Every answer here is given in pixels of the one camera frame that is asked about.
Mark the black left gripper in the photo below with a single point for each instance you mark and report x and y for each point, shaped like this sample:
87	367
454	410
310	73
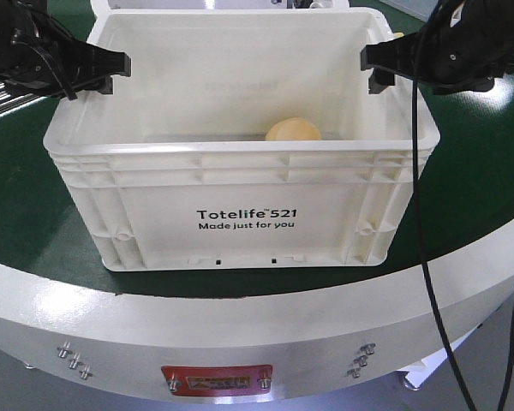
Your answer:
30	59

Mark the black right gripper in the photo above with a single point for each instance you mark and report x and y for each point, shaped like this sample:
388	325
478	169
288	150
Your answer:
467	51

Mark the yellow round plush toy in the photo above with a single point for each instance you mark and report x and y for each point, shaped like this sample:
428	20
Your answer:
292	129

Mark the white Totelife plastic crate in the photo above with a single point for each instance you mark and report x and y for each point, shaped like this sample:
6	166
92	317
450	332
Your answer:
172	170

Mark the red warning label plate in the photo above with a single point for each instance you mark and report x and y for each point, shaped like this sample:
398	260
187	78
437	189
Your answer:
218	381

